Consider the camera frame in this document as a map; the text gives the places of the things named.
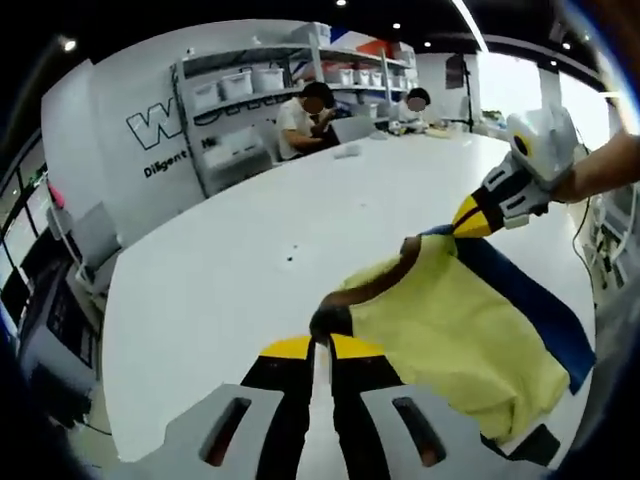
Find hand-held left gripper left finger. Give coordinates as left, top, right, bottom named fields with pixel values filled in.
left=105, top=335, right=317, bottom=480

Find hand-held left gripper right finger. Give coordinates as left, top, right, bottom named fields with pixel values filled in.
left=327, top=333, right=512, bottom=480

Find yellow blue grey garment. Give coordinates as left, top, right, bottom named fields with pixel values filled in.
left=308, top=222, right=599, bottom=446

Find black panel on tripod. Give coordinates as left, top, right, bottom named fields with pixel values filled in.
left=444, top=52, right=484, bottom=134

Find white linear ceiling light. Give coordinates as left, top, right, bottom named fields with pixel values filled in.
left=451, top=0, right=490, bottom=52

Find grey laptop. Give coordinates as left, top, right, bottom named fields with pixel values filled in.
left=333, top=115, right=377, bottom=145

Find dark equipment cabinet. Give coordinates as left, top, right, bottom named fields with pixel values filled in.
left=19, top=269, right=109, bottom=416

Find black monitor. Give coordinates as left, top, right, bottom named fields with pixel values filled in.
left=0, top=269, right=31, bottom=314
left=19, top=234, right=71, bottom=281

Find row of white storage boxes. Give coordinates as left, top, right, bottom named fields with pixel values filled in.
left=192, top=24, right=419, bottom=166

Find grey metal shelving rack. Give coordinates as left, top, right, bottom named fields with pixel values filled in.
left=172, top=22, right=419, bottom=199

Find round ceiling lights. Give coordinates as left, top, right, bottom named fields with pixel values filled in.
left=59, top=0, right=574, bottom=54

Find thin cable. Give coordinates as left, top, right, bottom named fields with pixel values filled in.
left=571, top=197, right=599, bottom=291

